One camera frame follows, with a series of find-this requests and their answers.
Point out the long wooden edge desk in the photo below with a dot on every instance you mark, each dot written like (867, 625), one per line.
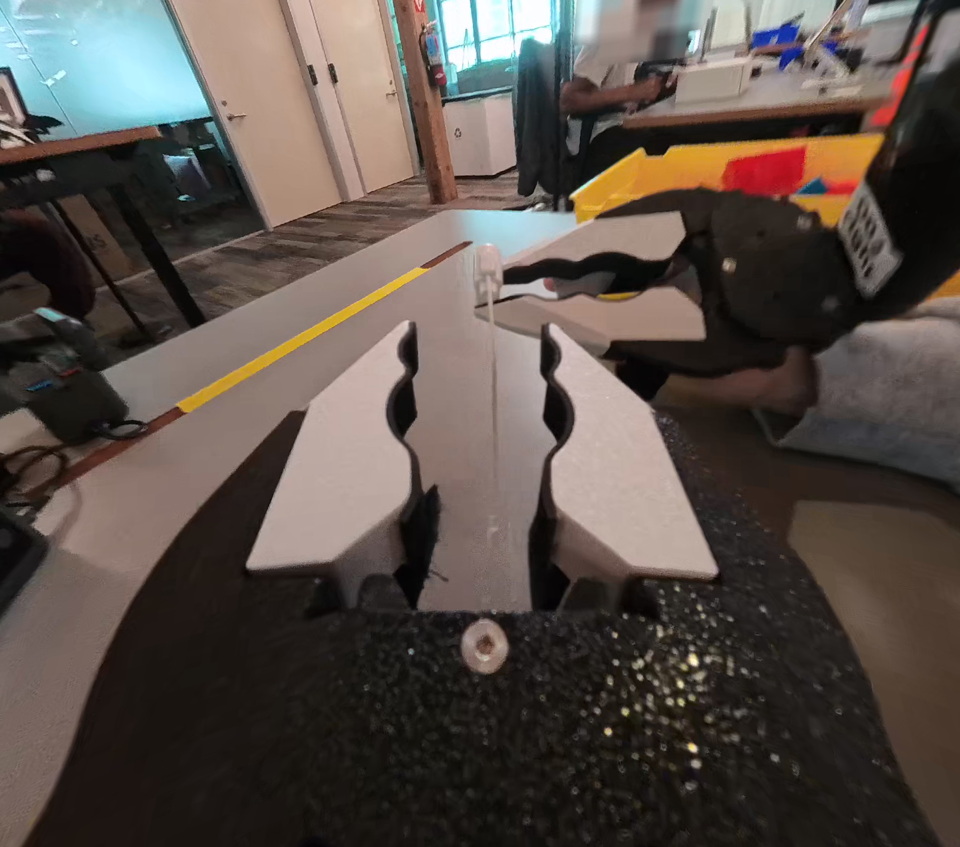
(750, 112)

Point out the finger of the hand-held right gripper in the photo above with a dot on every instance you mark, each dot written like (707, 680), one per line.
(637, 318)
(600, 243)

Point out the black label printer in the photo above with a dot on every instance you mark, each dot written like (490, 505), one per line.
(15, 554)

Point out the wooden top desk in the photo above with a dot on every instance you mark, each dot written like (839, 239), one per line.
(75, 146)

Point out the white double door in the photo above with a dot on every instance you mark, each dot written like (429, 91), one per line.
(352, 37)

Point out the person's right hand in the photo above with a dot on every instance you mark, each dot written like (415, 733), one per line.
(772, 386)

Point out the grey cloth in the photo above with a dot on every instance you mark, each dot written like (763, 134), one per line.
(885, 382)

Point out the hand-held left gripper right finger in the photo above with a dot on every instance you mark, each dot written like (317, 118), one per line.
(622, 479)

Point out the dark red chair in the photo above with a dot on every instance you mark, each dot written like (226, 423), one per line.
(45, 262)

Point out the white recycling cabinet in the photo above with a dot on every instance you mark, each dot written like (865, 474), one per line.
(480, 134)

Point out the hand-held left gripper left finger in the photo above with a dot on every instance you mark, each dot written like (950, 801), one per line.
(330, 464)

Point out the red fire extinguisher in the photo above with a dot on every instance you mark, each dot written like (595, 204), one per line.
(433, 56)

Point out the wooden post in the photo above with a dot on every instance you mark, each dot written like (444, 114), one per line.
(420, 74)

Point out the yellow plastic bin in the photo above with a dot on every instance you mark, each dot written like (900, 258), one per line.
(675, 168)

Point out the yellow tape strip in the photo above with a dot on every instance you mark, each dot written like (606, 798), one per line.
(300, 341)

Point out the red flat item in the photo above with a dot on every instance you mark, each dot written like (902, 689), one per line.
(765, 172)

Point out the white box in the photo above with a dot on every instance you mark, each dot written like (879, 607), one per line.
(712, 78)

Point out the black battery charger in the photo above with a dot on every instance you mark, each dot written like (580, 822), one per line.
(67, 397)

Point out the office chair with dark jacket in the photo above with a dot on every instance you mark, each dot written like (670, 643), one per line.
(536, 119)

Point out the cardboard box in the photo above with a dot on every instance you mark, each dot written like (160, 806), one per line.
(97, 239)

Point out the blue flat item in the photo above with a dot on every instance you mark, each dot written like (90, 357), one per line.
(817, 187)

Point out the blue storage bins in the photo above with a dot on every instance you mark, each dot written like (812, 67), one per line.
(780, 37)

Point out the framed tag sign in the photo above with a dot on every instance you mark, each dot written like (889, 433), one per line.
(11, 97)

